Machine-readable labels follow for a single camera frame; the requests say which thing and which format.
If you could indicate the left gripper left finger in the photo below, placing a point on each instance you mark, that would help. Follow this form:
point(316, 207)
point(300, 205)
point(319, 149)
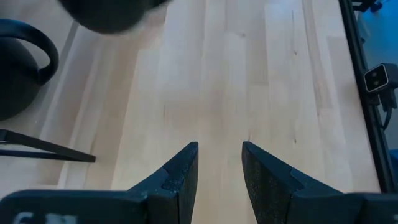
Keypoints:
point(168, 199)

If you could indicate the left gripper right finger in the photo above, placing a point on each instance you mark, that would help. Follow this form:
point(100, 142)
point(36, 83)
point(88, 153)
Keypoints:
point(273, 199)

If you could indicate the black mug orange interior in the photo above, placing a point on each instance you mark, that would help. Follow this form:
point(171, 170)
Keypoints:
point(15, 77)

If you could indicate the wooden shelf black metal frame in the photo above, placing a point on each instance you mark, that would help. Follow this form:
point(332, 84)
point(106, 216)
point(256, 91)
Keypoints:
point(46, 144)

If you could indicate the black aluminium table frame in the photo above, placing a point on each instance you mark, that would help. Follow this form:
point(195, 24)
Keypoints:
point(355, 46)

